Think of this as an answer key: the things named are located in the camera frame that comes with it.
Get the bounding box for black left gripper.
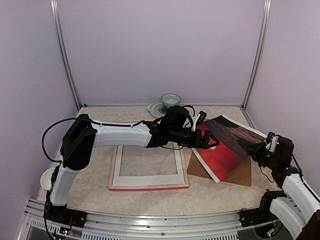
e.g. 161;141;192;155
170;128;220;150

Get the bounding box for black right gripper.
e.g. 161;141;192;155
246;141;280;170

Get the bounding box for red and dark photo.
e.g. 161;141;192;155
192;115;267;183

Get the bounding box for white photo mat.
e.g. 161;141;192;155
108;142;189;191

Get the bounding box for wooden picture frame red edge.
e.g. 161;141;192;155
108;120;190;192

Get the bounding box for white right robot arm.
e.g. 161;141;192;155
239;132;320;240

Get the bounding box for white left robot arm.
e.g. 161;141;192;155
46;105;220;223

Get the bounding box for brown backing board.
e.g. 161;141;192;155
187;154;252;187

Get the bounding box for green ceramic bowl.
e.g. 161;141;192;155
160;93;181;108

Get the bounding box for white plate green rings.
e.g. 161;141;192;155
146;99;176;120

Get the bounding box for white bowl orange outside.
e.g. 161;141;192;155
40;168;55;191

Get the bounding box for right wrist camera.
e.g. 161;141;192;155
265;132;279;153

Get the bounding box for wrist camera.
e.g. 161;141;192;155
265;132;279;153
190;110;207;132

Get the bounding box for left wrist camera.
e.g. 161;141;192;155
190;110;207;132

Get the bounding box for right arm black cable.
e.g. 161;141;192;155
259;152;320;203

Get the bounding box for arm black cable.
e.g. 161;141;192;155
41;117;146;165
259;152;320;203

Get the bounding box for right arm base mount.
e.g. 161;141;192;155
239;190;287;227

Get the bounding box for right aluminium corner post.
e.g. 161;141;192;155
241;0;272;107

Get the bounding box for aluminium corner post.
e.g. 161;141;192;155
50;0;82;110
241;0;272;107

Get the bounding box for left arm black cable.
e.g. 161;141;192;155
41;117;146;165

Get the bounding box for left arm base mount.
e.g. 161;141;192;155
43;190;88;228

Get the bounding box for left aluminium corner post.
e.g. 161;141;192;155
50;0;82;110

